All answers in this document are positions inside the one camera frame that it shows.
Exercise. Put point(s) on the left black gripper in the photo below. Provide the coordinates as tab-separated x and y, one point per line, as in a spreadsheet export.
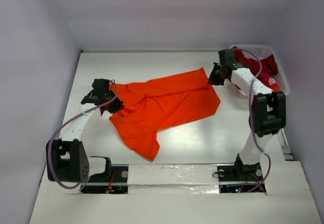
118	106

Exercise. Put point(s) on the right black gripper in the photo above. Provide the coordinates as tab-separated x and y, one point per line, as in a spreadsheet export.
215	75

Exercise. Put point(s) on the orange t shirt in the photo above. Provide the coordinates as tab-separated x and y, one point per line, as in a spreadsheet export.
159	104

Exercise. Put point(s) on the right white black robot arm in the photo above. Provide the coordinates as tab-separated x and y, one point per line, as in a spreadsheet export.
267	115

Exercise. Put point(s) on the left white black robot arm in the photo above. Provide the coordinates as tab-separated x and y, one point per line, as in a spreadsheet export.
67	162

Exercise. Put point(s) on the white plastic basket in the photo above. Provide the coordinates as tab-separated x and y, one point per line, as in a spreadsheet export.
261	52

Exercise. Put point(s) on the dark red t shirt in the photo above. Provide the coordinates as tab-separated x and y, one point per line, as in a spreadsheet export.
268	64

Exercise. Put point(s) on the pink garment in basket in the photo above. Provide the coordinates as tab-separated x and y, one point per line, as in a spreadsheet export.
267	79

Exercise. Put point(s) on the small orange garment in basket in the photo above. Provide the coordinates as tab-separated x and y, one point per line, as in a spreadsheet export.
275	87

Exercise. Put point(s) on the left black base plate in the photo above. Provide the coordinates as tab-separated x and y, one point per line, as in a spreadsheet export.
112	182

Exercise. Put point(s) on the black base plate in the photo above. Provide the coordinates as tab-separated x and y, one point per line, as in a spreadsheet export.
112	182
232	180

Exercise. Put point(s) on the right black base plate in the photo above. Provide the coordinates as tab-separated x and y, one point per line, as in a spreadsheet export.
232	180

